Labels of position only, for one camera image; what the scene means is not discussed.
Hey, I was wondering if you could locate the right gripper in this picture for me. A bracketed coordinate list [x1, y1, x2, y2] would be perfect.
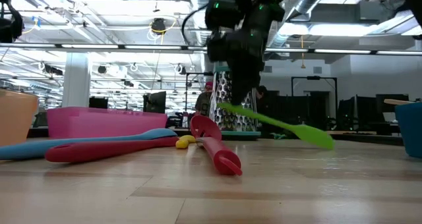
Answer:
[206, 22, 268, 105]

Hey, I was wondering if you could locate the red-handled utensil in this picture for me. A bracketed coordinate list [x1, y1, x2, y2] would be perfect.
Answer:
[190, 115, 243, 177]

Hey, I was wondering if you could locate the green silicone spatula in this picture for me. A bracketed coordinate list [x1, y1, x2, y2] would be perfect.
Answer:
[216, 101, 336, 151]

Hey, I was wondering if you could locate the small yellow spoon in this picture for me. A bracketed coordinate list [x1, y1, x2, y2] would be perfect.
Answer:
[175, 134, 197, 150]

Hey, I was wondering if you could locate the dark red slotted turner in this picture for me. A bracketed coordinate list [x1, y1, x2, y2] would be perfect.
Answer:
[44, 136, 179, 164]

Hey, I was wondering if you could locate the blue silicone spoon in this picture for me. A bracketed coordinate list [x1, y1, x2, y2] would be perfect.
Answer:
[0, 128, 177, 161]

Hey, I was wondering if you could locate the person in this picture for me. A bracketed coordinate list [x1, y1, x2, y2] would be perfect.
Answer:
[194, 81, 214, 117]
[256, 84, 268, 116]

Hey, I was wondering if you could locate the teal metal box grater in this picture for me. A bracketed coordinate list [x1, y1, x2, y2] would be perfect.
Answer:
[210, 65, 261, 141]

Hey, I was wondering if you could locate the small black monitor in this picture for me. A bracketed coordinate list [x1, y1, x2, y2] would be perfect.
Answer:
[88, 96, 109, 109]

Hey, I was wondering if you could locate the pink translucent plastic bin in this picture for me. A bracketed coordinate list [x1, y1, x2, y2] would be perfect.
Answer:
[46, 106, 168, 140]

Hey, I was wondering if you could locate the white building column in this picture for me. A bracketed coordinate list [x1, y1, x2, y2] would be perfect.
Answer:
[61, 51, 92, 108]

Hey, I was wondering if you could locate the dark blue plastic bin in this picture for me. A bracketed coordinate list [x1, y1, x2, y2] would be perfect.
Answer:
[394, 101, 422, 159]

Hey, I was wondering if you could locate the orange translucent plastic bin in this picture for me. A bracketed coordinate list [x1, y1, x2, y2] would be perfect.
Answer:
[0, 89, 40, 148]

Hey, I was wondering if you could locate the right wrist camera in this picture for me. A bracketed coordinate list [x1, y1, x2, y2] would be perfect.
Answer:
[204, 0, 247, 30]

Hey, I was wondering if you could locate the black ceiling camera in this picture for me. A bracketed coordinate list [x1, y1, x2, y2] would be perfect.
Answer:
[150, 17, 168, 36]

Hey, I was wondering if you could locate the slanted silver air duct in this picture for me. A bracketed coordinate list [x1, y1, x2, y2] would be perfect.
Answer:
[266, 0, 333, 50]

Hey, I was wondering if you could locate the black metal table frame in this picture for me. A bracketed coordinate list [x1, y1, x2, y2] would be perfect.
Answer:
[16, 127, 411, 147]

